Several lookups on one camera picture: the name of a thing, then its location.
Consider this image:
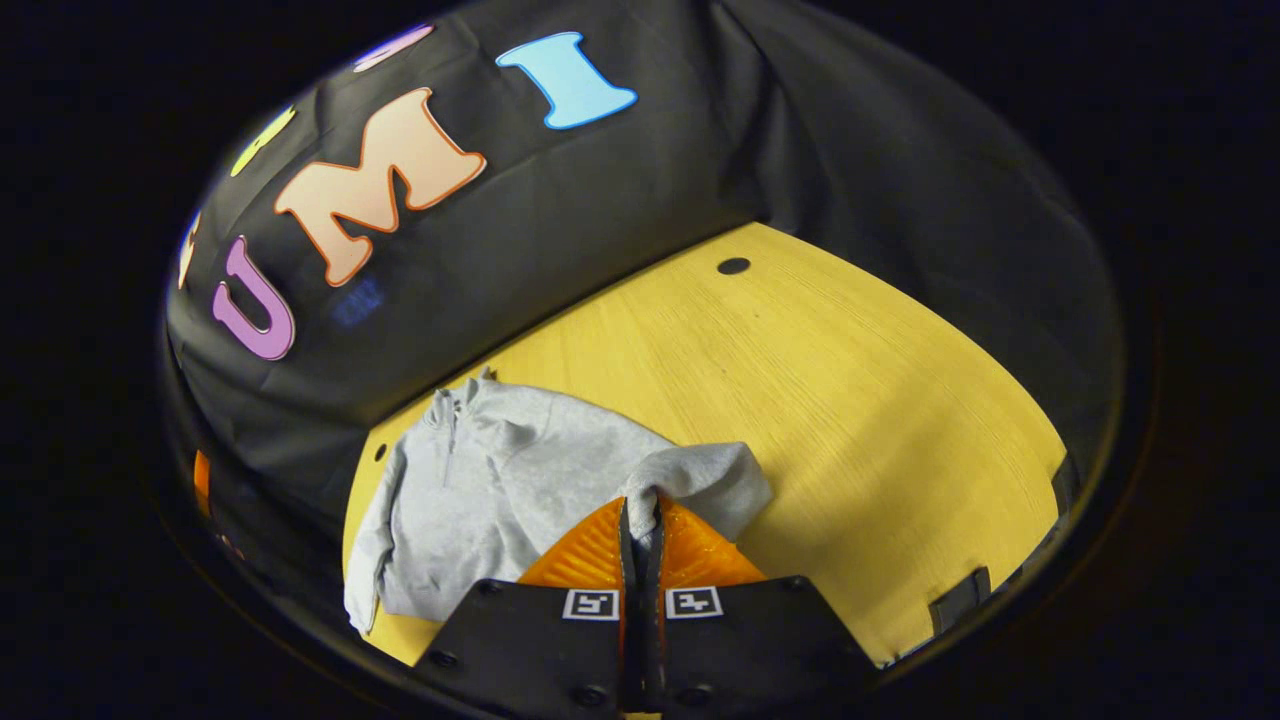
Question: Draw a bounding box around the dark table edge clamp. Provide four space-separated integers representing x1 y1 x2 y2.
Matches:
1050 455 1083 518
928 567 993 634

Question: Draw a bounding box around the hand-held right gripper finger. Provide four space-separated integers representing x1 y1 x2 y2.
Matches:
415 497 641 716
640 495 881 716

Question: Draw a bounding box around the grey zip sweatshirt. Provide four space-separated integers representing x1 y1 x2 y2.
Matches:
343 368 774 638

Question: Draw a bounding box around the black backdrop cloth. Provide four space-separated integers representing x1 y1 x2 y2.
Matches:
165 0 1126 641

